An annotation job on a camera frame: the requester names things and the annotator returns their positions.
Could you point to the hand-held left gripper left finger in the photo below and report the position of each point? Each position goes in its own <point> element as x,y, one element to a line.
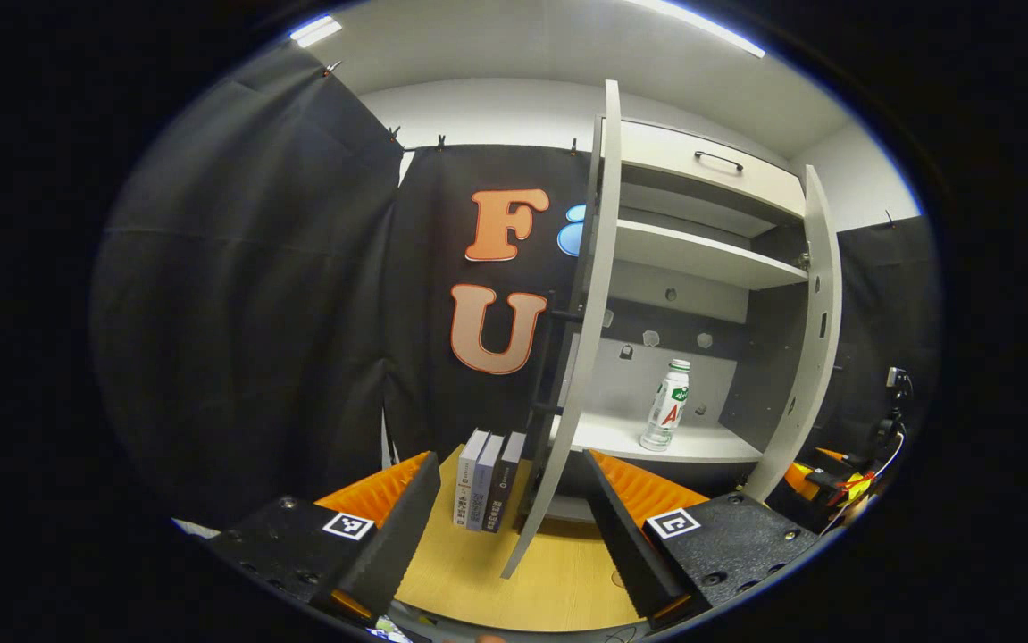
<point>397,545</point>

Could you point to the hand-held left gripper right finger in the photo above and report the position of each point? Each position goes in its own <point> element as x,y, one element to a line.
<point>621,545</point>

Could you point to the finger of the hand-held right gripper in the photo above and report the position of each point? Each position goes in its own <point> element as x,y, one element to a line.
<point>799,480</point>
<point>833,455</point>

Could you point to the white bottle with green label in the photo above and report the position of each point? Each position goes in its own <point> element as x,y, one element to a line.
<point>665,411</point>

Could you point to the blue grey book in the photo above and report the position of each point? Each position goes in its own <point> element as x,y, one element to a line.
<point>484,487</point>

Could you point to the white cabinet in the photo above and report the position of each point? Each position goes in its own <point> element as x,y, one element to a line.
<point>701,259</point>

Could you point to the white cabinet drawer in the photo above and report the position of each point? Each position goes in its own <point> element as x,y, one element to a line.
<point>674,156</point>

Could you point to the ceiling light strip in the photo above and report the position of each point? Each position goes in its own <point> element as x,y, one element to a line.
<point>701,25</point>
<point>315,31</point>

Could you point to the black clamp mount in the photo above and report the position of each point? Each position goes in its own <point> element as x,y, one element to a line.
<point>896,379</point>

